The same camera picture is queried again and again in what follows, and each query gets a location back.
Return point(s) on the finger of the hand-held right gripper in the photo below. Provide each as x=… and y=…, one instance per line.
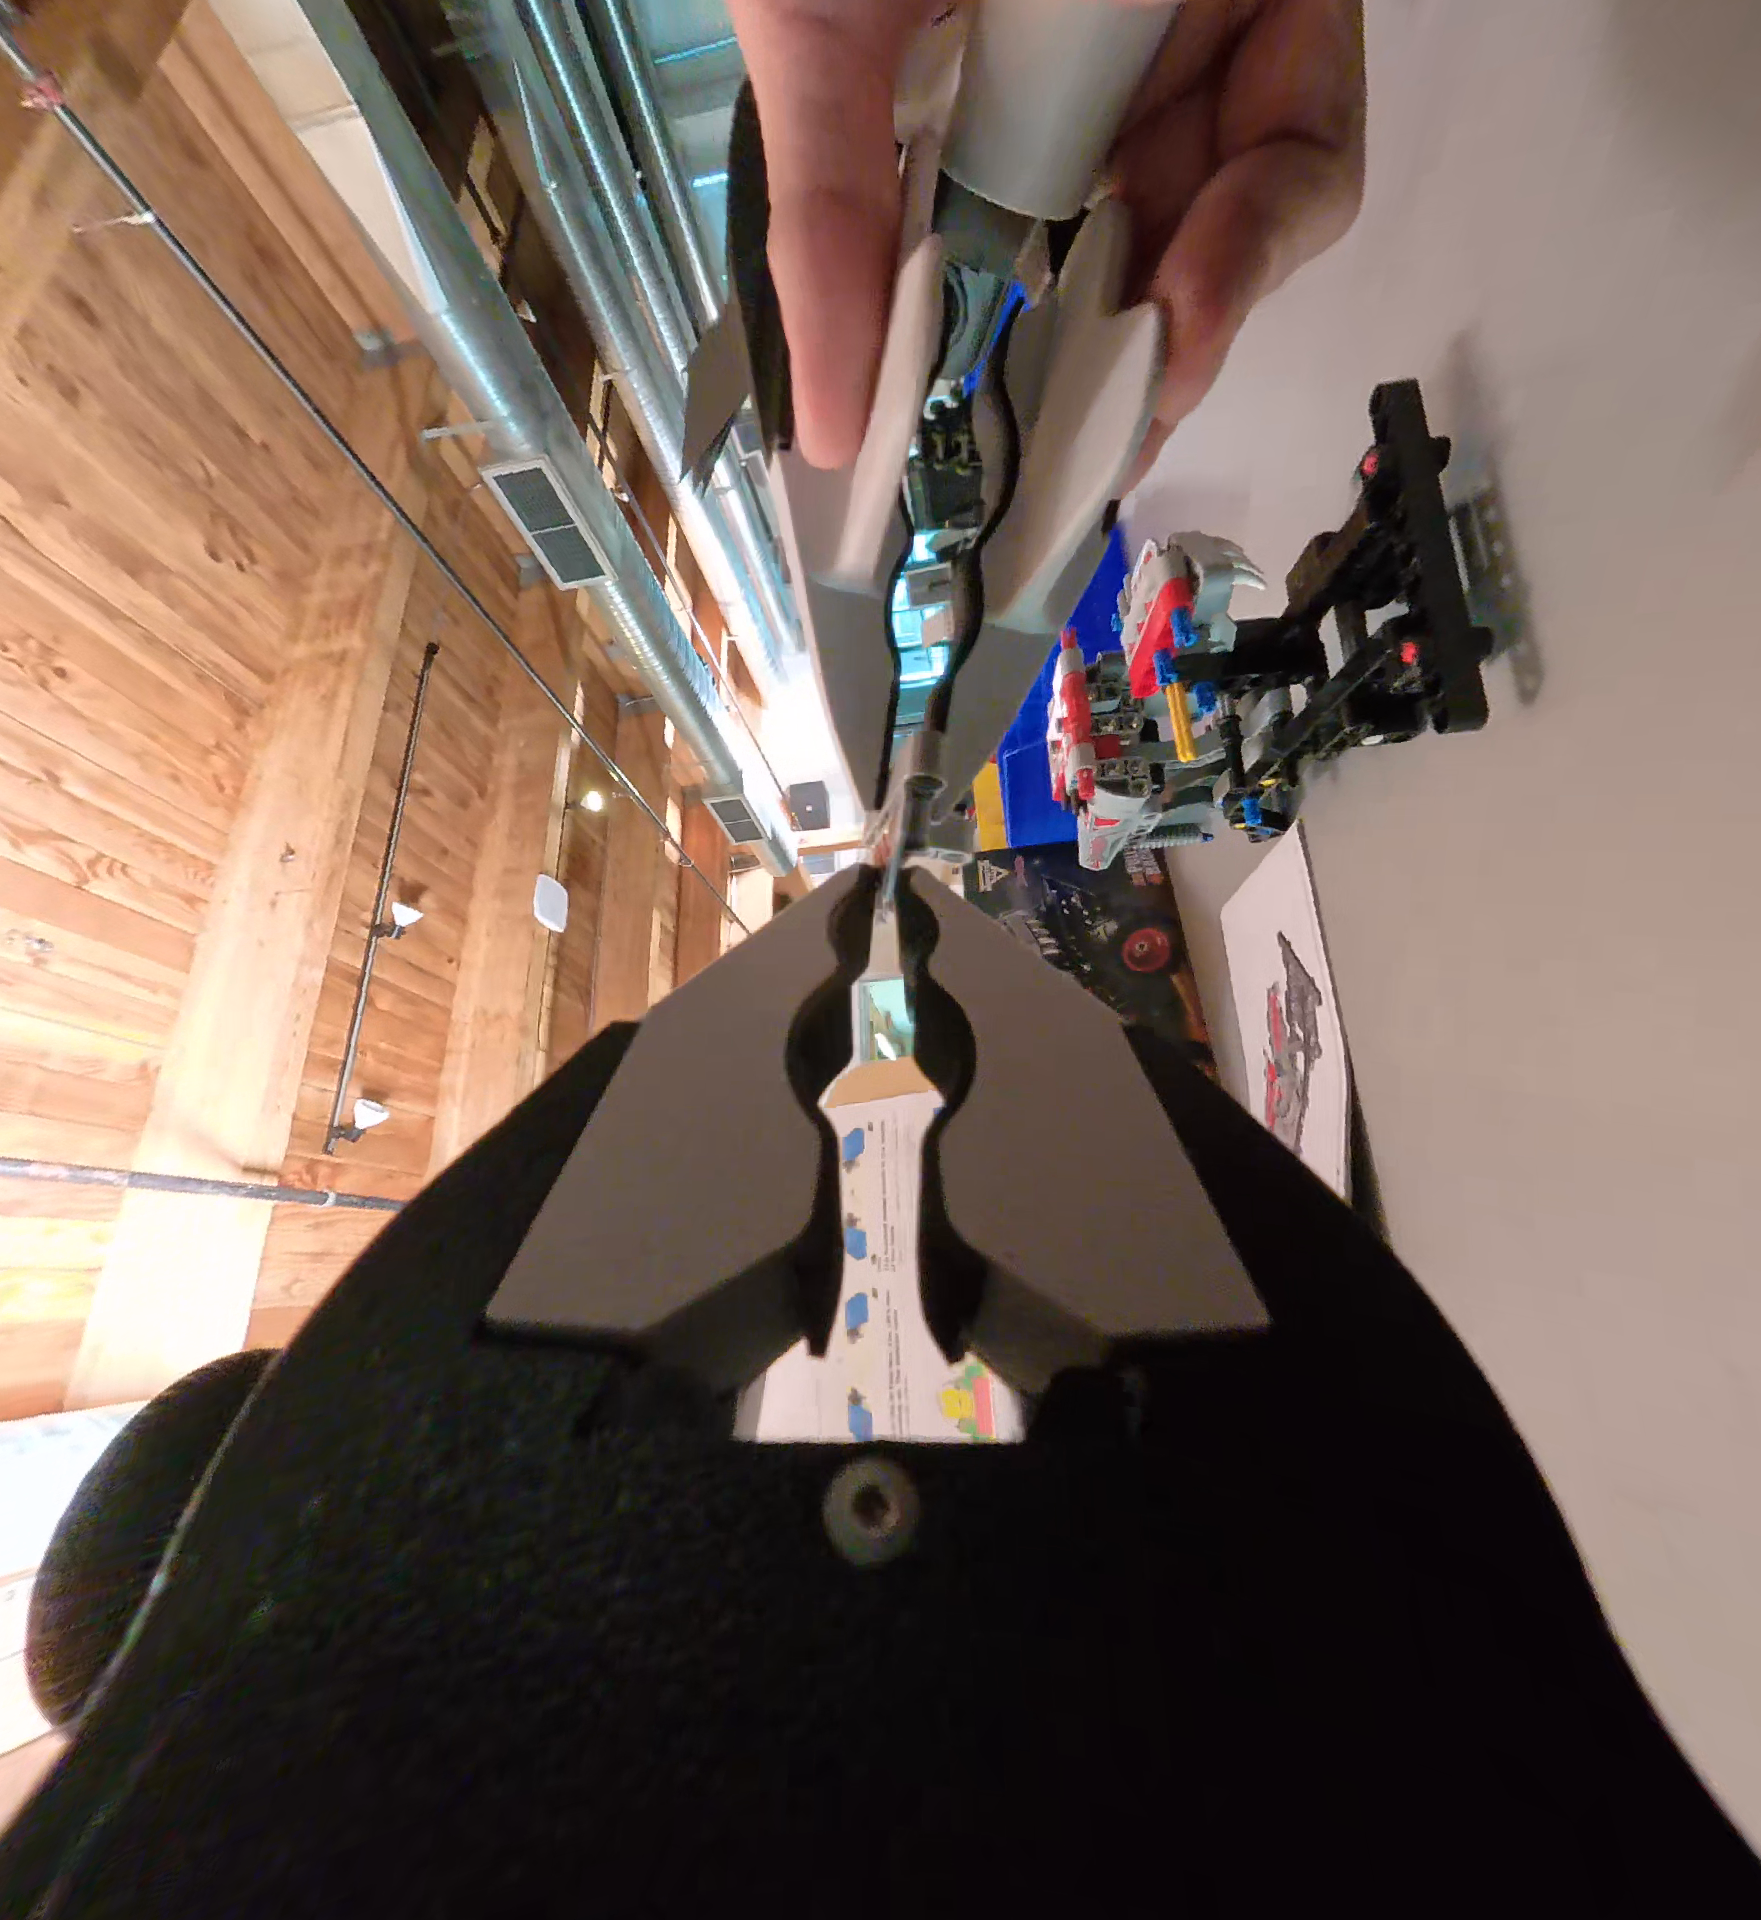
x=1076, y=451
x=844, y=599

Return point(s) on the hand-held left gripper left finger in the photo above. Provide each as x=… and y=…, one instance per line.
x=671, y=1184

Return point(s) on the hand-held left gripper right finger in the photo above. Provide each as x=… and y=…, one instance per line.
x=1090, y=1184

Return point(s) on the small grey toy connector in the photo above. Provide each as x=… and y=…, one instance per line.
x=919, y=757

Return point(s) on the grey red toy vehicle model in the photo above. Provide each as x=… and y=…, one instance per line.
x=1360, y=630

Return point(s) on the person's right hand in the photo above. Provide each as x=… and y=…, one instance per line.
x=836, y=224

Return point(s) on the black speaker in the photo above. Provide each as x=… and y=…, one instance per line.
x=807, y=802

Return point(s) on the printed instruction sheet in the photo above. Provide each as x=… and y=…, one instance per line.
x=880, y=1184

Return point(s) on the metal vent grille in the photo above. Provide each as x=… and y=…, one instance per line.
x=548, y=524
x=740, y=818

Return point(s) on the blue storage bin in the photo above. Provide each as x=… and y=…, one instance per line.
x=1038, y=750

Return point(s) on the black toy box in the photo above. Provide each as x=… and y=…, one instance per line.
x=1107, y=931

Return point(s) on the white instruction booklet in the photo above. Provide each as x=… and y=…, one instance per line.
x=1294, y=1021

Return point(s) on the grey perforated toy beam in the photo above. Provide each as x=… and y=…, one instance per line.
x=1495, y=585

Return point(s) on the silver ceiling pipe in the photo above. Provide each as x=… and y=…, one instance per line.
x=580, y=149

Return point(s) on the silver ventilation duct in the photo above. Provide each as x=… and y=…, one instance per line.
x=505, y=376

